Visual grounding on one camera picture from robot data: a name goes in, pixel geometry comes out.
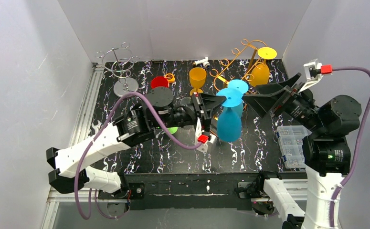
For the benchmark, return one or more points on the teal wine glass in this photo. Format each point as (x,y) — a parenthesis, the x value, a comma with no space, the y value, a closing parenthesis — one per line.
(241,86)

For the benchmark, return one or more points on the white small fitting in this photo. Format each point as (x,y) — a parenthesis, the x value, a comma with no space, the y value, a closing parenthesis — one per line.
(203,62)

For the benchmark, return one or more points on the green plastic wine glass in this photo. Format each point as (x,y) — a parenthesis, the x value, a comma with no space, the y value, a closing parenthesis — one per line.
(173,130)

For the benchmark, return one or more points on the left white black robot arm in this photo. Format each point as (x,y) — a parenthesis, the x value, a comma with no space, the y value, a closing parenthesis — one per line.
(72,167)

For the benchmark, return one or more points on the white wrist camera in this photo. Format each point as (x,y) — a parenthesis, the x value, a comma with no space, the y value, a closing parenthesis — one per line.
(206,140)
(313,74)

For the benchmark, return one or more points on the blue wine glass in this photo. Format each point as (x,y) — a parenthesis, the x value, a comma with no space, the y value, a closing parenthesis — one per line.
(229,125)

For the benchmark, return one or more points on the clear plastic parts box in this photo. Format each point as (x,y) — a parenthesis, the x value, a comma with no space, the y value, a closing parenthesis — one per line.
(290,140)

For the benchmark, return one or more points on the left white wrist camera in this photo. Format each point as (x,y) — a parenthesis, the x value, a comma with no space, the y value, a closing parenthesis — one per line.
(206,140)

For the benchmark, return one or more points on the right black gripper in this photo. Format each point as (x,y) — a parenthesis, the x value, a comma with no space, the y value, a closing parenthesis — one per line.
(284,99)

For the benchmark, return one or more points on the red plastic wine glass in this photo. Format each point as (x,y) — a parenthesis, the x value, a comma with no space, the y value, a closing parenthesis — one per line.
(159,81)

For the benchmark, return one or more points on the gold wire glass rack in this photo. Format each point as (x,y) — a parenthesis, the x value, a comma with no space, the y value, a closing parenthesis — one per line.
(239,67)

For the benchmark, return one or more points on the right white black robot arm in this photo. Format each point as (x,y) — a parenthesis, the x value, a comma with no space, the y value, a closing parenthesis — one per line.
(326,152)

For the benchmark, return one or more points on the silver wrench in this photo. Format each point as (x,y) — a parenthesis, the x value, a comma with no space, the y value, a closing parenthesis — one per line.
(96,126)

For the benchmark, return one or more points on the clear glass tumbler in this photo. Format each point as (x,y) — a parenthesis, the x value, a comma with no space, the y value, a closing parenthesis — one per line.
(186,101)

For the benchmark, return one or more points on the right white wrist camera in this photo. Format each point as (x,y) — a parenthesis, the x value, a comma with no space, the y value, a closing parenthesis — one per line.
(313,74)

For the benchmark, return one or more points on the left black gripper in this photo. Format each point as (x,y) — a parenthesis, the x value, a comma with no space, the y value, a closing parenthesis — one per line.
(198,107)

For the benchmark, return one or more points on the orange wine glass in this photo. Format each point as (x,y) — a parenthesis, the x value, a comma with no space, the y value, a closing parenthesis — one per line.
(260,73)
(197,79)

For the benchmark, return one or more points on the silver round glass rack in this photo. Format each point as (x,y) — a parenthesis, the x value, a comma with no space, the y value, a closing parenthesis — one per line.
(120,68)

